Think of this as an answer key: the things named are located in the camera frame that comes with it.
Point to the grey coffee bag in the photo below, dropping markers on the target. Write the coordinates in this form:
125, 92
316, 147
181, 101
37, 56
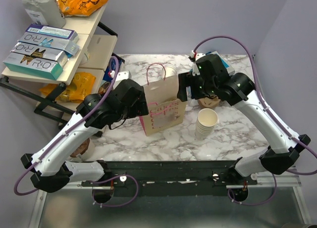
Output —
44, 12

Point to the blue snack bag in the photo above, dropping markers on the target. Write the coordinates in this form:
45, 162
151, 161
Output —
108, 73

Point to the stack of paper cups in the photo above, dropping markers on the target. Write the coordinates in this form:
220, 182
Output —
206, 123

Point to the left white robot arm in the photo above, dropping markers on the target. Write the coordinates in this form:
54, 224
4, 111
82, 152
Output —
50, 167

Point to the brown snack bag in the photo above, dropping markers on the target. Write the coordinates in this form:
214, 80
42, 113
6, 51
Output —
103, 88

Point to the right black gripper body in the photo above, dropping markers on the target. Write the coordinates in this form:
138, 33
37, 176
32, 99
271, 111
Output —
199, 88

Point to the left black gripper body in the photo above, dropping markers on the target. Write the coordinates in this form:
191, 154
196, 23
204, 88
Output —
138, 109

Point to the orange snack bag lower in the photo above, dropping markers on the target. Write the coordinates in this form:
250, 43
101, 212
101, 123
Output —
80, 86

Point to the stack of cardboard carriers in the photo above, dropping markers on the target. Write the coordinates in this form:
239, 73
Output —
210, 103

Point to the silver r&o box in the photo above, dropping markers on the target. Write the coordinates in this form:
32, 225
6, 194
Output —
69, 47
41, 52

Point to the silver R&O box upper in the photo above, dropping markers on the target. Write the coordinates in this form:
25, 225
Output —
69, 47

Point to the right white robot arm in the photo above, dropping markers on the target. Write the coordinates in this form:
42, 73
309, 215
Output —
284, 147

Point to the white paper coffee cup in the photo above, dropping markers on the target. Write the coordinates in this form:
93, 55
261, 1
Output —
171, 69

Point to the blue white razor box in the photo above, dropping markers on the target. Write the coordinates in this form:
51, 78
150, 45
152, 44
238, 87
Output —
228, 67

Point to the orange snack bag top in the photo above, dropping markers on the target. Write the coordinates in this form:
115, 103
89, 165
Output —
80, 7

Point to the silver R&O box middle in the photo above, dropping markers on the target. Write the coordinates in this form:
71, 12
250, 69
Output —
41, 52

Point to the brown pink paper bag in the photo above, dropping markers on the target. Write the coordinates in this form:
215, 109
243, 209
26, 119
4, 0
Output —
166, 110

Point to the purple white box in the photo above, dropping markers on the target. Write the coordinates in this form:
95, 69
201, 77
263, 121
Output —
54, 32

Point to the teal R&O box front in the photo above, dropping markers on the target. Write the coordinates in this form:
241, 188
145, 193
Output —
38, 67

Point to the black beige shelf rack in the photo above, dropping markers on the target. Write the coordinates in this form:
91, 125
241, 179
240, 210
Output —
96, 41

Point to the orange snack bag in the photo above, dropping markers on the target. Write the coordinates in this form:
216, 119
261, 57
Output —
80, 7
80, 86

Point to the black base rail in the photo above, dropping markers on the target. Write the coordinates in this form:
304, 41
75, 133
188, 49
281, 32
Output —
169, 178

